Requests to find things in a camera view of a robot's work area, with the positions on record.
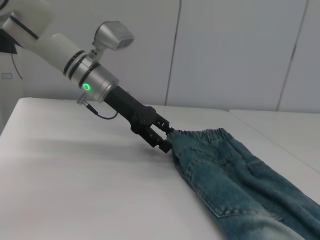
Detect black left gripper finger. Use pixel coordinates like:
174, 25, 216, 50
141, 126, 173, 154
153, 115, 176, 136

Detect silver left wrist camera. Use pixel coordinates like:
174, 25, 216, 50
90, 20, 136, 61

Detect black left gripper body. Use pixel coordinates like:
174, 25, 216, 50
103, 85, 159, 135

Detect blue denim shorts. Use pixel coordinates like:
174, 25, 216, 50
165, 127, 320, 240

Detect thin black hanging cable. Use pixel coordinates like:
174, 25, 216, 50
10, 51, 24, 81

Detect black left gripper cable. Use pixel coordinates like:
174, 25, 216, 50
75, 93, 119, 121

